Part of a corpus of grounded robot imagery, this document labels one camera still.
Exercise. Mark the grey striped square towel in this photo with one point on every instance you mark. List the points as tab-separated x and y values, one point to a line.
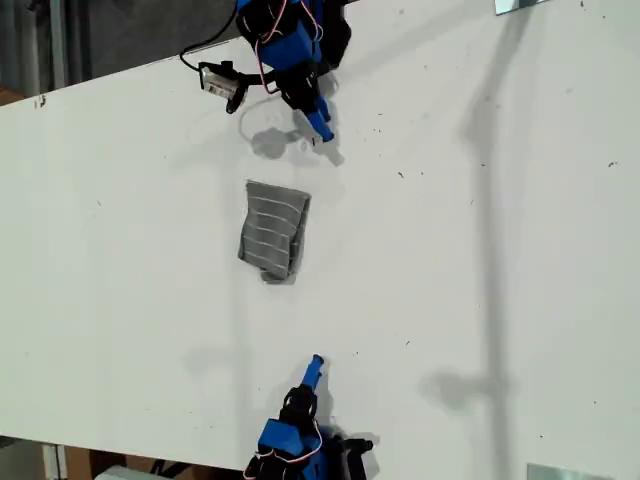
272	225

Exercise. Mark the black table clamp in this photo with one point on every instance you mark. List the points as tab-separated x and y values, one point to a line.
347	465
337	35

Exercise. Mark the white plastic container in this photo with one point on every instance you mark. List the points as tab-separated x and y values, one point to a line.
130	474

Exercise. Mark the white table leg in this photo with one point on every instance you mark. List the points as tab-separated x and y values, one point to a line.
54	462

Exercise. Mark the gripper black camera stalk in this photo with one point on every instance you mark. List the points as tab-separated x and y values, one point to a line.
260	80

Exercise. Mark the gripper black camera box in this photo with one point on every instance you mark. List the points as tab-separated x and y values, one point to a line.
220	82
357	444

